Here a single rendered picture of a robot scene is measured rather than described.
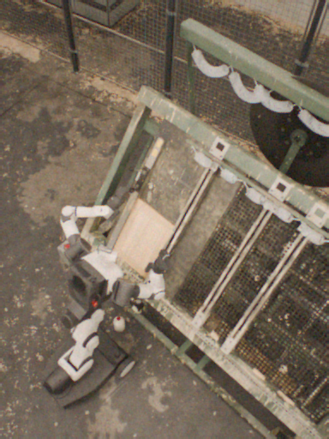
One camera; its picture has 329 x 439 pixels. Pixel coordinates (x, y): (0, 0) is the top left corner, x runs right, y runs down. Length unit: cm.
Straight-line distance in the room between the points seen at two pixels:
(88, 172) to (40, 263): 120
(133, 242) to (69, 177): 194
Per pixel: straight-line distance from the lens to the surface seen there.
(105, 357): 395
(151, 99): 313
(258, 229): 286
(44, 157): 540
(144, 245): 335
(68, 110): 590
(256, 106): 318
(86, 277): 286
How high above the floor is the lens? 393
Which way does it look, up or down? 56 degrees down
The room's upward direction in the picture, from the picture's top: 4 degrees clockwise
